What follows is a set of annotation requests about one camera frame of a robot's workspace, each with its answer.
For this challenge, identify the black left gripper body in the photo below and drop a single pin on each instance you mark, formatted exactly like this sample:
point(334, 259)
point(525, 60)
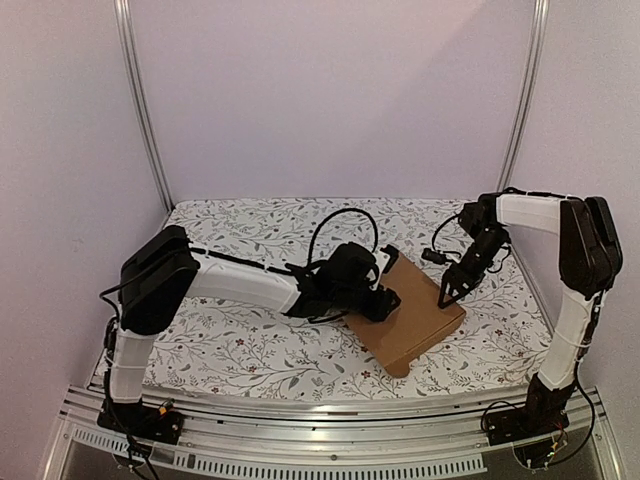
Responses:
point(375, 312)

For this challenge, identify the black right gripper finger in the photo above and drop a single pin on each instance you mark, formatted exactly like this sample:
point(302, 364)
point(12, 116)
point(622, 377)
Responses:
point(451, 295)
point(445, 282)

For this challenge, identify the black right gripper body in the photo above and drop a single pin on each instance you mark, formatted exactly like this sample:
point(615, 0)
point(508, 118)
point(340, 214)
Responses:
point(463, 271)

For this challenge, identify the brown cardboard box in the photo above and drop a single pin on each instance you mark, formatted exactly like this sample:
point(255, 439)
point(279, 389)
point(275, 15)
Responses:
point(417, 325)

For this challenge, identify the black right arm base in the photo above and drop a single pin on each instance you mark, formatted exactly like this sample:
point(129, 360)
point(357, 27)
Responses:
point(543, 412)

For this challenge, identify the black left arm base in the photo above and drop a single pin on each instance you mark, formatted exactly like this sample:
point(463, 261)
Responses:
point(161, 423)

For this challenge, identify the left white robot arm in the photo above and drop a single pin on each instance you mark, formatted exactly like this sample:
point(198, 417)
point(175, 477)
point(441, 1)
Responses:
point(170, 267)

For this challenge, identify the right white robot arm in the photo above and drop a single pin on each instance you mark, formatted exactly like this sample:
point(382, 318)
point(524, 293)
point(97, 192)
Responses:
point(589, 259)

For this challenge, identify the floral patterned table mat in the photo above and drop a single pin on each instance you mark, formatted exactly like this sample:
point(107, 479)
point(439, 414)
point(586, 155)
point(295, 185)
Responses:
point(227, 348)

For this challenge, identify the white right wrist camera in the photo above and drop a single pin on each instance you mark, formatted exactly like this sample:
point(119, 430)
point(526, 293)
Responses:
point(440, 257)

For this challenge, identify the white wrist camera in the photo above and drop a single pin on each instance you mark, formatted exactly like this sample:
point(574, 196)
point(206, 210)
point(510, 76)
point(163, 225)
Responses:
point(385, 258)
point(440, 257)

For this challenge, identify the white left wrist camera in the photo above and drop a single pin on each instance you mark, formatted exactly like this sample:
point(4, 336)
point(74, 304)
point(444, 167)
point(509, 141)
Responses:
point(385, 258)

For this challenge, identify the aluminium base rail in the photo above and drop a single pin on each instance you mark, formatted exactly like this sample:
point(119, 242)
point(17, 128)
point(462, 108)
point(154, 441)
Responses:
point(232, 437)

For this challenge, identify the right aluminium frame post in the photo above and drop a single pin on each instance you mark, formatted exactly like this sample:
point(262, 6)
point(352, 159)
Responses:
point(526, 92)

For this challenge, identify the aluminium frame post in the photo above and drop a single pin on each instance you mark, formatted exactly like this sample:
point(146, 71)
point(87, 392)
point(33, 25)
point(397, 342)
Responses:
point(125, 26)
point(526, 92)

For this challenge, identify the left aluminium frame post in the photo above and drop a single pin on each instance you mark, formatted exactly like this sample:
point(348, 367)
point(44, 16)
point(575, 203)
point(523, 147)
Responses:
point(125, 26)

